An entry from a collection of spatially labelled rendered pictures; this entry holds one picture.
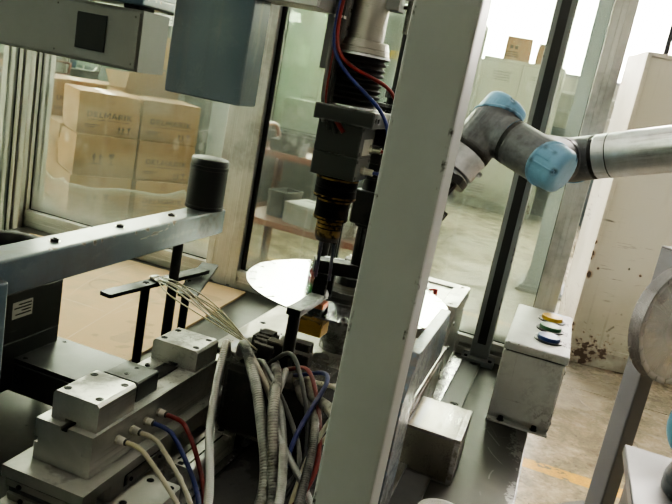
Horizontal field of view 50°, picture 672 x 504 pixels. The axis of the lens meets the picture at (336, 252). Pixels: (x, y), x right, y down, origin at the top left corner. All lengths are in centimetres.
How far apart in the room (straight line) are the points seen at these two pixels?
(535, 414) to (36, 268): 86
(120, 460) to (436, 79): 62
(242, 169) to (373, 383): 127
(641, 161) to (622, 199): 289
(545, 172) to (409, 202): 73
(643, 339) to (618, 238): 212
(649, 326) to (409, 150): 168
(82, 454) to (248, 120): 102
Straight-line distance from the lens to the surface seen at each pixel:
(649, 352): 211
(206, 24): 95
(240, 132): 170
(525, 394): 131
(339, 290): 112
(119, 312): 149
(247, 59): 92
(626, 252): 418
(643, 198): 415
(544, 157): 116
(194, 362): 100
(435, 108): 43
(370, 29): 94
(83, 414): 85
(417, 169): 44
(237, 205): 171
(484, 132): 120
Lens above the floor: 127
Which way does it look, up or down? 13 degrees down
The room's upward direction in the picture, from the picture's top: 11 degrees clockwise
